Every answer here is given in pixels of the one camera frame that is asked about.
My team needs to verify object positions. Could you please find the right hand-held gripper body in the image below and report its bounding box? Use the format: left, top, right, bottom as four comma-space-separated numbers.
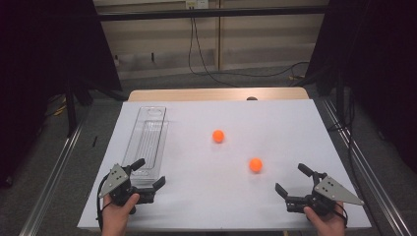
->
285, 170, 366, 217

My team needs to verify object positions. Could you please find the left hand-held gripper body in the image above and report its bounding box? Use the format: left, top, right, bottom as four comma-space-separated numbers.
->
97, 162, 157, 215

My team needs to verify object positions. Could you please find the clear plastic tray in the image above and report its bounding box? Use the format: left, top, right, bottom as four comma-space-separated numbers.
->
121, 105, 170, 189

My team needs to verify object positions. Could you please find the orange ball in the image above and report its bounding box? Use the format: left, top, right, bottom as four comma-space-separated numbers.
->
211, 129, 226, 144
248, 157, 264, 173

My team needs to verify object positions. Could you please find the person's left hand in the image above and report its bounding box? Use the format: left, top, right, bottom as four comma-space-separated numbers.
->
101, 193, 141, 236

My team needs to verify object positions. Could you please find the person's right hand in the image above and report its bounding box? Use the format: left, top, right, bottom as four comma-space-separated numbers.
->
303, 200, 348, 236

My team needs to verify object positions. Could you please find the white board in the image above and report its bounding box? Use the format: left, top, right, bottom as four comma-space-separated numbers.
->
77, 98, 373, 231

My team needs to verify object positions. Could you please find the black metal stand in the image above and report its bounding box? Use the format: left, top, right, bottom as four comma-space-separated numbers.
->
63, 75, 96, 139

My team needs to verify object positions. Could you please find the dark curtain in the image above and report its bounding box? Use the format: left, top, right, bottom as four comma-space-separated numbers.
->
0, 0, 123, 190
303, 0, 417, 175

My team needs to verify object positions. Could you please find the black horizontal bar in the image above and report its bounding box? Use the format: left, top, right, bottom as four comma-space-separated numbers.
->
96, 4, 329, 23

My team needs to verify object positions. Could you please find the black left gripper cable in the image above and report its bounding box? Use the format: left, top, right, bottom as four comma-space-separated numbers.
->
95, 173, 114, 230

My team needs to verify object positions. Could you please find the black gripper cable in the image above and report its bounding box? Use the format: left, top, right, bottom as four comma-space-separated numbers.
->
333, 201, 349, 228
95, 173, 114, 230

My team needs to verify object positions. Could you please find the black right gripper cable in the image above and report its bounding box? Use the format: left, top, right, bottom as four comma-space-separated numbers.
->
333, 201, 349, 228

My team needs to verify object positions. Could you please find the metal floor rail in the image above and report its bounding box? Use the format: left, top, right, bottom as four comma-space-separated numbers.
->
321, 97, 414, 236
18, 114, 87, 236

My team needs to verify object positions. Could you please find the black wall cable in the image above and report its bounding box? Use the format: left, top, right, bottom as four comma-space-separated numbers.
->
192, 17, 240, 89
187, 17, 311, 79

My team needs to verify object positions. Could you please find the white wall socket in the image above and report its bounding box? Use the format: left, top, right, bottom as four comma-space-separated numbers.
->
185, 0, 209, 10

